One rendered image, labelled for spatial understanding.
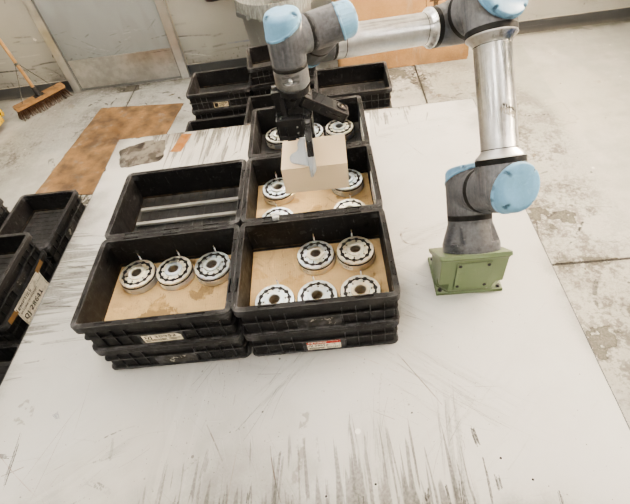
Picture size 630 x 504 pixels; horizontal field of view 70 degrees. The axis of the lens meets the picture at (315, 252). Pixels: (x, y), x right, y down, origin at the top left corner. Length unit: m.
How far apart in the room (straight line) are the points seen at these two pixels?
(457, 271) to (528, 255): 0.29
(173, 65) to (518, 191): 3.63
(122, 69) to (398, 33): 3.55
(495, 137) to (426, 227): 0.47
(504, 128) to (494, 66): 0.14
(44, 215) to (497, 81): 2.21
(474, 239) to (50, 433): 1.20
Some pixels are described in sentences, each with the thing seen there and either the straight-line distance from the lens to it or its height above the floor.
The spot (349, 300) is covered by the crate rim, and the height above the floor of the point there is 0.93.
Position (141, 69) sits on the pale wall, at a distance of 4.46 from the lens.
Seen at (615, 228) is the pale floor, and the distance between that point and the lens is 2.71.
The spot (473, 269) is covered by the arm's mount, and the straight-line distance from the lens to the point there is 1.27.
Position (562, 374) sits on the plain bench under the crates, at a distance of 1.28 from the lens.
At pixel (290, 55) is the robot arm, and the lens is 0.97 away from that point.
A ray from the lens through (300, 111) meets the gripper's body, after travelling 1.05.
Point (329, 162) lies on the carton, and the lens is 1.09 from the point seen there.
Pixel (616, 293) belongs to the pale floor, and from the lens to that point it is 2.42.
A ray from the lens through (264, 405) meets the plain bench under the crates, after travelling 1.20.
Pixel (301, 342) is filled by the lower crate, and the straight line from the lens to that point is 1.19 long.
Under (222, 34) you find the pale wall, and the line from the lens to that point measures 4.19.
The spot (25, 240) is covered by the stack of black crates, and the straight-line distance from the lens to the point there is 2.18.
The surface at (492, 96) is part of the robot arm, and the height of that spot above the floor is 1.21.
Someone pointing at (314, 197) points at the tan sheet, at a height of 0.83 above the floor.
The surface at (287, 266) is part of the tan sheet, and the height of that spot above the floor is 0.83.
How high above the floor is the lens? 1.78
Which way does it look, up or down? 48 degrees down
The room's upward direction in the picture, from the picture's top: 11 degrees counter-clockwise
